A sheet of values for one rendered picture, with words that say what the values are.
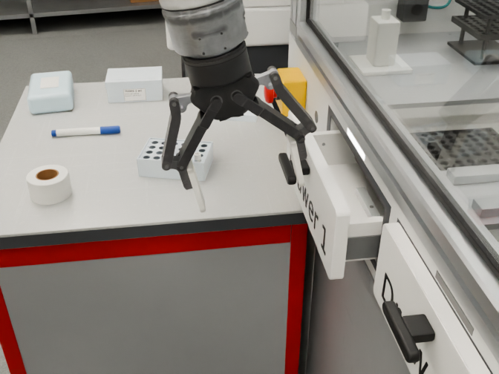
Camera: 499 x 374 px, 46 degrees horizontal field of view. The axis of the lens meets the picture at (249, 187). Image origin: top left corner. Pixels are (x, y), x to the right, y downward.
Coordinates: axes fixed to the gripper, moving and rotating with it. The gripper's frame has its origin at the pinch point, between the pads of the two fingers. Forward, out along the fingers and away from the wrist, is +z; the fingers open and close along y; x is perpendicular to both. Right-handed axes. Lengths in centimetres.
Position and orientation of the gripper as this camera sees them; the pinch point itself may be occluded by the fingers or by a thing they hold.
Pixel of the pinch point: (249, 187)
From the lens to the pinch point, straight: 79.3
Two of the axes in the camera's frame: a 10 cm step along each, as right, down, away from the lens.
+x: -1.4, -5.3, 8.3
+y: 9.7, -2.5, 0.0
